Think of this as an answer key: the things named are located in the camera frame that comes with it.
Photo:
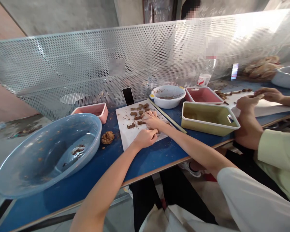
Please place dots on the black smartphone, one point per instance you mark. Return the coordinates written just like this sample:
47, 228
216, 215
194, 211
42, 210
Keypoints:
128, 96

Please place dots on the blue plastic basin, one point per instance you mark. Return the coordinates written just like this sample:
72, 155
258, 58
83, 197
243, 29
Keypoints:
38, 157

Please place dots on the yellow-green rectangular container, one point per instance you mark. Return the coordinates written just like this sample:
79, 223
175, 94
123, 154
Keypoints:
207, 125

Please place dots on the white cutting board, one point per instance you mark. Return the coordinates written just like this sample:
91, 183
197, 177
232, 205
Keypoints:
125, 116

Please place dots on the person's left fingers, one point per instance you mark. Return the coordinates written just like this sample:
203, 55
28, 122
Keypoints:
151, 138

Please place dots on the pink rectangular container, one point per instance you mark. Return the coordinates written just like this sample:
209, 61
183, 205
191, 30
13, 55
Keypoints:
203, 95
100, 116

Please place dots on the long pale yellow stick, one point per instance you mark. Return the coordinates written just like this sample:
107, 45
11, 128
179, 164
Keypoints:
164, 115

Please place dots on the white shoe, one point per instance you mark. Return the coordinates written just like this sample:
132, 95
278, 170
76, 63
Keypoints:
191, 169

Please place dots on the person's left hand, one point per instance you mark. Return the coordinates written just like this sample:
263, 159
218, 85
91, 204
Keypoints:
143, 139

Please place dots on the person's legs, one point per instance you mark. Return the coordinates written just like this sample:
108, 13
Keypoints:
178, 188

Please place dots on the perforated metal screen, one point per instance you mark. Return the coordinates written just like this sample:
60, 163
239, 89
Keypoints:
62, 60

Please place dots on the scattered brown dough bits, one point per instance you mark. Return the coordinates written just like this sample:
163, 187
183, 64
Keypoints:
222, 95

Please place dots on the clear plastic bottle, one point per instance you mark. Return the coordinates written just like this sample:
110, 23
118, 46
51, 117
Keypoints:
205, 77

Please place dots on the pale blue basin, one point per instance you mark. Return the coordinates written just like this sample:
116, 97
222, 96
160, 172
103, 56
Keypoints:
287, 78

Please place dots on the brown dough ball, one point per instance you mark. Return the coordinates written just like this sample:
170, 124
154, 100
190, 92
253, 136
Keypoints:
108, 137

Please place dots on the person's right hand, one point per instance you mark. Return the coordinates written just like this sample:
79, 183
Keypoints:
157, 122

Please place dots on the group of cut brown pieces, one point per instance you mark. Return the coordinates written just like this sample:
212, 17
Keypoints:
137, 118

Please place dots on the bag of brown lumps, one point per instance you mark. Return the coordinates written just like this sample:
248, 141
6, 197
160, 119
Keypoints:
261, 67

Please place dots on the white work board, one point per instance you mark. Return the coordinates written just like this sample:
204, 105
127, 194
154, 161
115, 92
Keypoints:
270, 108

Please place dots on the person's right fingers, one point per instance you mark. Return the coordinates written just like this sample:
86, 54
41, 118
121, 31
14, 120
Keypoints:
149, 117

